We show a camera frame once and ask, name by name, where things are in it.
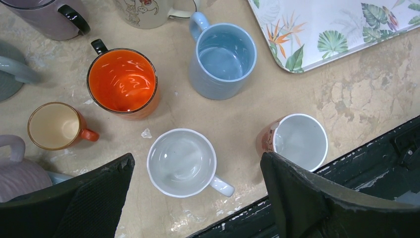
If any light blue usb stick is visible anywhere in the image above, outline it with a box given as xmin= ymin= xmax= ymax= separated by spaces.
xmin=47 ymin=171 xmax=73 ymax=185

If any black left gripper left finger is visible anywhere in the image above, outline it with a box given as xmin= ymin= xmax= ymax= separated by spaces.
xmin=0 ymin=153 xmax=135 ymax=238

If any light blue mug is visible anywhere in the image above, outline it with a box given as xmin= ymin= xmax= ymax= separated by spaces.
xmin=189 ymin=12 xmax=258 ymax=100
xmin=147 ymin=128 xmax=235 ymax=198

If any lilac ribbed mug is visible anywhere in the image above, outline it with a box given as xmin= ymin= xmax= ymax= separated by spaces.
xmin=0 ymin=134 xmax=52 ymax=203

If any pink mug front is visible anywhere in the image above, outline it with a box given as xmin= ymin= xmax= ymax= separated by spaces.
xmin=256 ymin=114 xmax=328 ymax=172

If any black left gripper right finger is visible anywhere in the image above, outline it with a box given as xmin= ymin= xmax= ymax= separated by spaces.
xmin=260 ymin=152 xmax=420 ymax=238

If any grey-green ceramic mug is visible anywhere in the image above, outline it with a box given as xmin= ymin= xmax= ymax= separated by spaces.
xmin=0 ymin=40 xmax=41 ymax=101

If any dark orange terracotta mug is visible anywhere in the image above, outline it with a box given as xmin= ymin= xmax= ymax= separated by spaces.
xmin=27 ymin=102 xmax=100 ymax=151

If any leaf-patterned serving tray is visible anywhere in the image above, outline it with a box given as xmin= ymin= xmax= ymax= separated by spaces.
xmin=249 ymin=0 xmax=420 ymax=73

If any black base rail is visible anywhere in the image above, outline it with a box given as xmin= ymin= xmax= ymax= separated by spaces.
xmin=193 ymin=117 xmax=420 ymax=238

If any purple mug black handle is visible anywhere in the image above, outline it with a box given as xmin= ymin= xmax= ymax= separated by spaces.
xmin=1 ymin=0 xmax=91 ymax=41

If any light blue mug back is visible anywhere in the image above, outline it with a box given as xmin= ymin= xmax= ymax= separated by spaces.
xmin=189 ymin=12 xmax=258 ymax=100

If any bright orange mug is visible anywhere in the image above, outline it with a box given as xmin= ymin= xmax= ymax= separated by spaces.
xmin=87 ymin=39 xmax=160 ymax=120

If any light blue mug front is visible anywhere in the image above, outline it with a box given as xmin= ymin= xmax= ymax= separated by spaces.
xmin=147 ymin=128 xmax=235 ymax=198

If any cream illustrated mug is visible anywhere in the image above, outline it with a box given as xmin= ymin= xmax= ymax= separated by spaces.
xmin=113 ymin=0 xmax=193 ymax=29

